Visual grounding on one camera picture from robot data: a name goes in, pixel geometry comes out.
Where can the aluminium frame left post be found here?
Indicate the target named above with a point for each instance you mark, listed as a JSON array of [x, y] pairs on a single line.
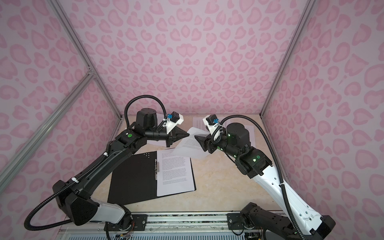
[[79, 46]]

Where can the aluminium frame right post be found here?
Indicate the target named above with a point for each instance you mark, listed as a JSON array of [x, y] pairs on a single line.
[[304, 19]]

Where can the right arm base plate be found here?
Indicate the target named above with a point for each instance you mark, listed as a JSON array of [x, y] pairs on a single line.
[[236, 221]]

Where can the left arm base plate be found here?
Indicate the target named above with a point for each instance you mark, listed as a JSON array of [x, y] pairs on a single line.
[[139, 222]]

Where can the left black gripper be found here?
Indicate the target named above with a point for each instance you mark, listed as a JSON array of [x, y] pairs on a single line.
[[173, 138]]

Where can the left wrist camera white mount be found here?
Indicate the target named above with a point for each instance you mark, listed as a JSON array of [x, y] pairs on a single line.
[[171, 121]]

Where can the metal folder clip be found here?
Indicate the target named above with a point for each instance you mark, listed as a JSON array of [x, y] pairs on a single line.
[[156, 169]]

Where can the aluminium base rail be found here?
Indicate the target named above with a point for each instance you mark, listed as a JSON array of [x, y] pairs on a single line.
[[168, 226]]

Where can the aluminium frame diagonal bar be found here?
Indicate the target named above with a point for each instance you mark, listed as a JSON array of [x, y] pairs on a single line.
[[34, 142]]

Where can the aluminium frame post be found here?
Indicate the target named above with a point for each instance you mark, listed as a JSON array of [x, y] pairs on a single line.
[[79, 46], [304, 19]]

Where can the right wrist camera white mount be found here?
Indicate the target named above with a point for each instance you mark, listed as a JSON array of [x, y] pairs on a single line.
[[212, 123]]

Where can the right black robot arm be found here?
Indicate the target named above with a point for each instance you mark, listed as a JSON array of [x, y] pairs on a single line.
[[300, 222]]

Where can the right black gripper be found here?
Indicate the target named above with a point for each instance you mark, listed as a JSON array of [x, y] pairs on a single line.
[[206, 142]]

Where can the blue A4 clip folder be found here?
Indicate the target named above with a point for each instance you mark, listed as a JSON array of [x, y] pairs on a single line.
[[133, 181]]

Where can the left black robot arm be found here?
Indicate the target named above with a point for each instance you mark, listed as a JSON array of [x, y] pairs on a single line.
[[74, 197]]

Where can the printed sheet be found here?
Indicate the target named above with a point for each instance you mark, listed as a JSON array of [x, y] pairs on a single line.
[[199, 123], [189, 146], [174, 174], [251, 129], [160, 118]]

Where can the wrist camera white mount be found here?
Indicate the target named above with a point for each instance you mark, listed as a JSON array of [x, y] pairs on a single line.
[[171, 121], [212, 123]]

